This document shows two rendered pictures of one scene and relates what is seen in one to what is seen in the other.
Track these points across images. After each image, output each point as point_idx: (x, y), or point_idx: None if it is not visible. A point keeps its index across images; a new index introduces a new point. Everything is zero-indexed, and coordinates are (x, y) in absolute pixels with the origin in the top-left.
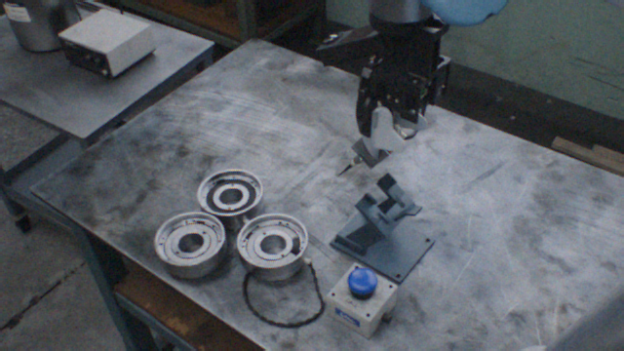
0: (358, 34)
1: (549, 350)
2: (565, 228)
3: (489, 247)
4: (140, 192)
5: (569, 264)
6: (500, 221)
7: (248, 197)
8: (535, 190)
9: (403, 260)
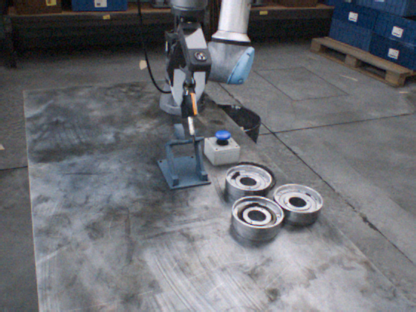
0: (196, 38)
1: (244, 3)
2: (91, 142)
3: (134, 151)
4: (323, 272)
5: (113, 134)
6: (114, 155)
7: (245, 209)
8: (74, 157)
9: (183, 160)
